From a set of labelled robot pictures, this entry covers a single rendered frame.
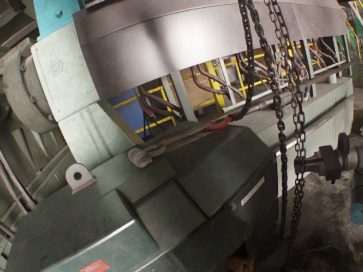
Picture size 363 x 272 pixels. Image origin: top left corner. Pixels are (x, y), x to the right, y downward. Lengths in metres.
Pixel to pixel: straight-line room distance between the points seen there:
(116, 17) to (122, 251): 0.84
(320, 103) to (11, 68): 1.86
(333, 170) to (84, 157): 1.02
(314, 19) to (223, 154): 1.42
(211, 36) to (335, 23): 1.44
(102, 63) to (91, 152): 0.43
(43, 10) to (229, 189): 1.10
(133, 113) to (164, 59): 2.62
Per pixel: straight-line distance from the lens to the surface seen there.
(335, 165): 0.59
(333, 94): 1.66
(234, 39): 0.96
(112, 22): 0.85
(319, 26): 1.66
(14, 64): 0.93
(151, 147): 0.41
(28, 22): 1.62
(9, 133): 1.06
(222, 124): 0.46
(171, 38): 0.83
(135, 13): 0.87
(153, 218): 0.33
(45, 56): 0.95
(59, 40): 0.94
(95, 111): 0.85
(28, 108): 0.88
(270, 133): 1.06
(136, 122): 3.39
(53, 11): 1.03
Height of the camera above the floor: 1.03
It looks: 20 degrees down
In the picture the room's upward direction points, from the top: 21 degrees counter-clockwise
